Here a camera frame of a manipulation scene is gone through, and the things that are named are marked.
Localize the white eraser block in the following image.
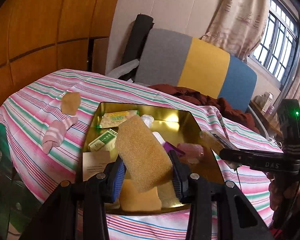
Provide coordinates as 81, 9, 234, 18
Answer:
152, 132, 166, 145

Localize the pink striped sock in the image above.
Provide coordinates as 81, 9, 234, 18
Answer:
42, 116, 78, 154

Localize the white carton on desk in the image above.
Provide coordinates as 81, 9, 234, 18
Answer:
260, 92, 273, 113

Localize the grey yellow blue chair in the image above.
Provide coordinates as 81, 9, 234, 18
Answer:
107, 28, 271, 140

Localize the gold metal tray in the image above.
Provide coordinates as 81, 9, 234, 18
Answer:
82, 102, 224, 215

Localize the green yellow snack packet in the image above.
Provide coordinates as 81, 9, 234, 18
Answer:
97, 110, 139, 128

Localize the wooden side desk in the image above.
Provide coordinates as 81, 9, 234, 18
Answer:
248, 101, 283, 139

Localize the wooden wardrobe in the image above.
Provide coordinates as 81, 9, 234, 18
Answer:
0, 0, 117, 106

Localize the green tea packet box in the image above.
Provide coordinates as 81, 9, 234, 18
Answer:
88, 129, 117, 152

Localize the white bubble wrap bundle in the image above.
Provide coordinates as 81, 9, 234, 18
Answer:
141, 114, 154, 128

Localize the dark red jacket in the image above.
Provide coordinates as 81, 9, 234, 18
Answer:
150, 84, 260, 134

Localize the yellow sponge block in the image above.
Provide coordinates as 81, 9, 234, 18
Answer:
119, 179, 162, 213

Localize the black rolled mat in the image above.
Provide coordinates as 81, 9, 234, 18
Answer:
121, 13, 155, 81

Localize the striped pink green tablecloth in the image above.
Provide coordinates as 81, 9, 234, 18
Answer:
0, 69, 279, 239

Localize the pink hair roller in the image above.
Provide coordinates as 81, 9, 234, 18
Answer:
177, 143, 204, 164

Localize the tan hexagon coaster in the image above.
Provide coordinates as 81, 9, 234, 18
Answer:
61, 92, 81, 115

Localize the floral curtain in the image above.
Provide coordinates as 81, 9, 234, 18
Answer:
202, 0, 270, 61

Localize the cream cardboard box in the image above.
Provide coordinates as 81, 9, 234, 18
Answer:
82, 150, 110, 181

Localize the person right hand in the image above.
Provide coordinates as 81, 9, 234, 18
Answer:
267, 172, 300, 212

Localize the window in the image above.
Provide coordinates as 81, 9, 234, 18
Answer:
250, 0, 300, 85

